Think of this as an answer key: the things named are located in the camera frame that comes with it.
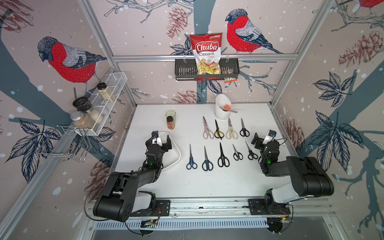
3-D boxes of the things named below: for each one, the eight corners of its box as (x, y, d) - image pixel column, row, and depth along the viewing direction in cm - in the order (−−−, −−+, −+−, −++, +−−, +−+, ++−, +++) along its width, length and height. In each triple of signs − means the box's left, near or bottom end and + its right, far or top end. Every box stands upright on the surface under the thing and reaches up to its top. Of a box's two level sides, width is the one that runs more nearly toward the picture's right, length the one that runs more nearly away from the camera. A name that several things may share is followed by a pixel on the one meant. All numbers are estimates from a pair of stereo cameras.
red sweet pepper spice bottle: (168, 129, 107) (165, 122, 100) (168, 123, 110) (166, 116, 103) (174, 129, 107) (173, 122, 100) (175, 123, 110) (173, 116, 103)
